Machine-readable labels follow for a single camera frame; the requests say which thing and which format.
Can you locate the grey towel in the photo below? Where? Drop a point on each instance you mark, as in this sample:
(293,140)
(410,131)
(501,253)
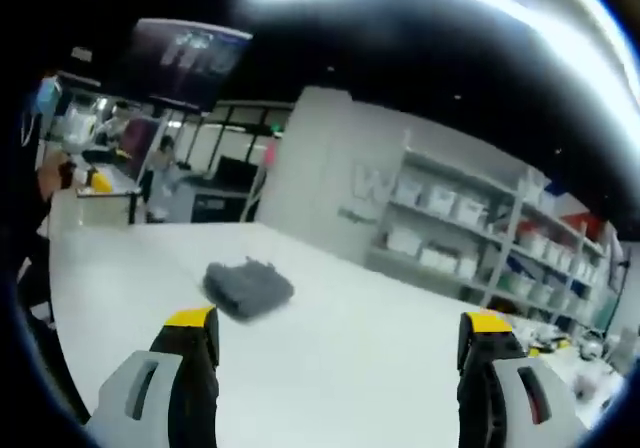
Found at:
(248,290)

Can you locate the clutter of small parts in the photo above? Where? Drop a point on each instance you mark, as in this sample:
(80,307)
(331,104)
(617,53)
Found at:
(560,348)

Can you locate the row of white storage bins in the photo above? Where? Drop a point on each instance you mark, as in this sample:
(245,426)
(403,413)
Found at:
(505,248)

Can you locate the grey storage shelf unit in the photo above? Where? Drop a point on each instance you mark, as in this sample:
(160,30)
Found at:
(492,238)

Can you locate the yellow container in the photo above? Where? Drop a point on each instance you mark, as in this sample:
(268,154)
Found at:
(99,182)

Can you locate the black monitor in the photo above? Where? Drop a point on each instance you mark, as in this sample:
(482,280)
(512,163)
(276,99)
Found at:
(236,170)

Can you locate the hanging dark screen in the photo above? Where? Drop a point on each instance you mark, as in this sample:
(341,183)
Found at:
(180,63)

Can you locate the white partition wall panel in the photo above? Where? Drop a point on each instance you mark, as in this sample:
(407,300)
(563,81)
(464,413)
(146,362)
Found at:
(320,163)

